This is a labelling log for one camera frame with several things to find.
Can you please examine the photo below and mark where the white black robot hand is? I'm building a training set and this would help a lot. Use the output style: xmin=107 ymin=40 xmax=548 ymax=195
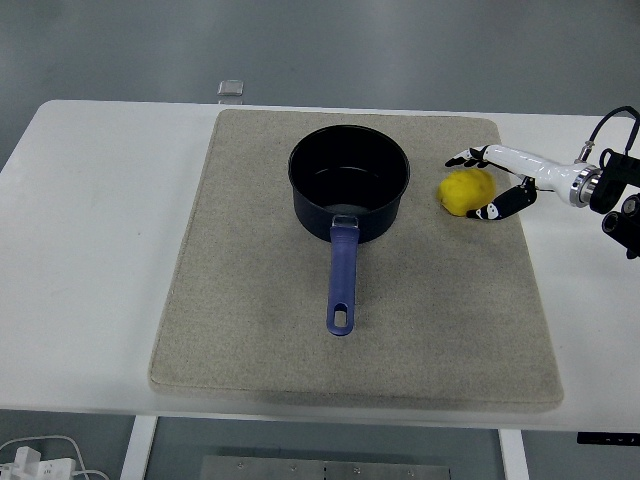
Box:
xmin=444 ymin=143 xmax=584 ymax=222

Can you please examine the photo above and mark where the yellow potato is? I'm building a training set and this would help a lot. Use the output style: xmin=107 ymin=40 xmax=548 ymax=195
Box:
xmin=438 ymin=168 xmax=499 ymax=217

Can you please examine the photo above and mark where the black table control panel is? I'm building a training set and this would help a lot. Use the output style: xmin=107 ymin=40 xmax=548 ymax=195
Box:
xmin=576 ymin=431 xmax=640 ymax=445

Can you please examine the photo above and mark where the white table leg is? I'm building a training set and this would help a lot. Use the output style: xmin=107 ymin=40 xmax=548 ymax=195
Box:
xmin=497 ymin=428 xmax=530 ymax=480
xmin=119 ymin=415 xmax=159 ymax=480

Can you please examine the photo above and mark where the beige fabric mat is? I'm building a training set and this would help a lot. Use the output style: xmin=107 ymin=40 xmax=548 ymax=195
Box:
xmin=147 ymin=108 xmax=565 ymax=414

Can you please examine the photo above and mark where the small clear plastic block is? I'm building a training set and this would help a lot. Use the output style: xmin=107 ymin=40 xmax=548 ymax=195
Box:
xmin=217 ymin=79 xmax=246 ymax=105

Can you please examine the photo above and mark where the grey metal plate with screws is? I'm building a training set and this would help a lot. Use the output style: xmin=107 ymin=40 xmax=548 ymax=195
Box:
xmin=199 ymin=455 xmax=455 ymax=480

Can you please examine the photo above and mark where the white power adapter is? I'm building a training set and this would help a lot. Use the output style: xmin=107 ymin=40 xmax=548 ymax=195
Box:
xmin=0 ymin=446 xmax=76 ymax=480

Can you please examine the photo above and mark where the dark blue pot with handle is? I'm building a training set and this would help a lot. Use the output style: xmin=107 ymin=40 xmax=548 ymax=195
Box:
xmin=287 ymin=124 xmax=412 ymax=337

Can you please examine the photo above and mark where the white cable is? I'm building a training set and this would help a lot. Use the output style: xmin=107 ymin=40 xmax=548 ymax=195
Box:
xmin=0 ymin=434 xmax=119 ymax=480

